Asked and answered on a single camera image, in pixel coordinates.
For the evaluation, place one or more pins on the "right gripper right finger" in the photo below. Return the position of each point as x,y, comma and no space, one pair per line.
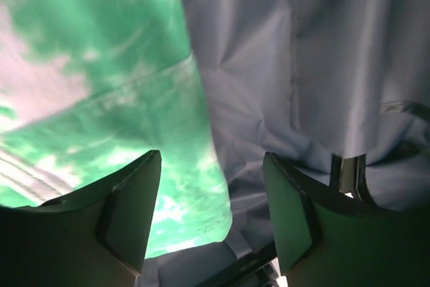
325,238

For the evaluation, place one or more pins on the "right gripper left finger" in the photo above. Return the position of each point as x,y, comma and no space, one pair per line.
94,236

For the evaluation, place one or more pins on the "green white tie-dye cloth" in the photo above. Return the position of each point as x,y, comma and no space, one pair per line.
87,86

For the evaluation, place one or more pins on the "blue open suitcase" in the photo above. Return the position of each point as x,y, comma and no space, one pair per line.
307,79

